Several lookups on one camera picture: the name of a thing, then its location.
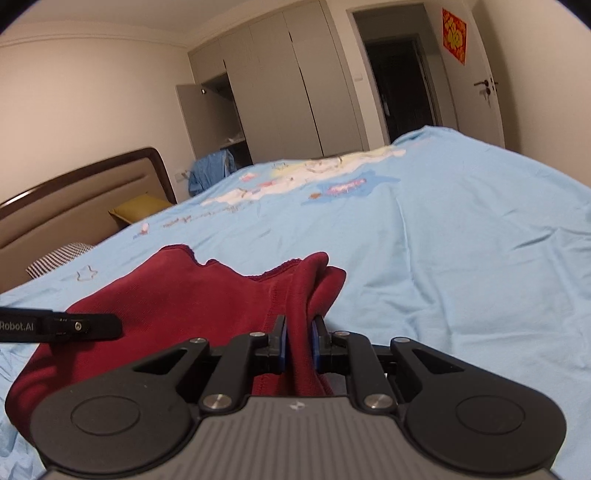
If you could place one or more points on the grey built-in wardrobe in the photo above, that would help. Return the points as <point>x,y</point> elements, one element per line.
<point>277,86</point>

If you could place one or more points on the dark red knit garment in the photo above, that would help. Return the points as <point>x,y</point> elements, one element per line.
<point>171,298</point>

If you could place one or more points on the yellow pillow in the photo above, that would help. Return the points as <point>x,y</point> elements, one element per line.
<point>139,208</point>

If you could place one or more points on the black door handle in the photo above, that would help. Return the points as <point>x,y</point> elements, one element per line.
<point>488,90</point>

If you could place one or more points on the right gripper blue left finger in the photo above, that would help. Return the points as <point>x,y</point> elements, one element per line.
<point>244,358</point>

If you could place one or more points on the white bedroom door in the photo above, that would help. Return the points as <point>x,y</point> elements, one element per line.
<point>474,116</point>

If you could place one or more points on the blue clothing pile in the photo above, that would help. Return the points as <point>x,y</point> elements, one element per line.
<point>209,170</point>

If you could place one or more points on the light blue bed sheet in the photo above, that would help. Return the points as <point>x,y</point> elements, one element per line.
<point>474,250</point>

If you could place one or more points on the red fu door decoration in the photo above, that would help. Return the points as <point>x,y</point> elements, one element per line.
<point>454,35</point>

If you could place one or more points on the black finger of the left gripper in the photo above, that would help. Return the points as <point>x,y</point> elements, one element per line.
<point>84,327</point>

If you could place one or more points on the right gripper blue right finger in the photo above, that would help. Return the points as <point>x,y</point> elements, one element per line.
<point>362,365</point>

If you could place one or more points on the striped pillow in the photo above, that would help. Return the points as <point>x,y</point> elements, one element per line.
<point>57,258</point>

